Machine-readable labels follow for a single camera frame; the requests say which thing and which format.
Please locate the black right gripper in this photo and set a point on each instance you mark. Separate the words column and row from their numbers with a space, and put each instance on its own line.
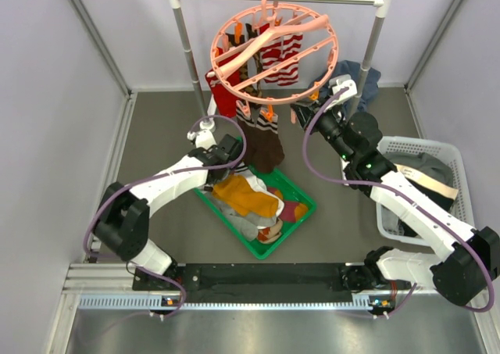
column 308, row 111

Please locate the orange clothes peg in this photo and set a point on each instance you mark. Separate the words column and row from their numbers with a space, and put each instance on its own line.
column 268, row 113

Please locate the pink clothes peg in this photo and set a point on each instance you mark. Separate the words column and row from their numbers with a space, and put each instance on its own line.
column 243, row 111

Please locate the pink round clip hanger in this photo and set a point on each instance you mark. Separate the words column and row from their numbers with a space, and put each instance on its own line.
column 293, row 44

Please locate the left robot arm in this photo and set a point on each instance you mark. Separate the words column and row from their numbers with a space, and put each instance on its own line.
column 122, row 220

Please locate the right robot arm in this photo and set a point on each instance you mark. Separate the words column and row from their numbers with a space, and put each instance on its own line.
column 464, row 261

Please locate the mustard yellow sock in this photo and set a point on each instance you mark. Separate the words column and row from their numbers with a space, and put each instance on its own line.
column 244, row 197

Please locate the grey sock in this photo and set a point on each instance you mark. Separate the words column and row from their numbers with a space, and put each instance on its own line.
column 248, row 226

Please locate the white plastic laundry basket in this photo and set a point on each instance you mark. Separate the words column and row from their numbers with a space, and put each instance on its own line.
column 448, row 154

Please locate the dark clothes in basket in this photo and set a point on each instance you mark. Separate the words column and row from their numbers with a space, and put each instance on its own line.
column 429, row 175

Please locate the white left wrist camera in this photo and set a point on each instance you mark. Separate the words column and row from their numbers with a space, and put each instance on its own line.
column 201, row 139

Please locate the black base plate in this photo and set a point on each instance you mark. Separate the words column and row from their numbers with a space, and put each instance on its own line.
column 276, row 282

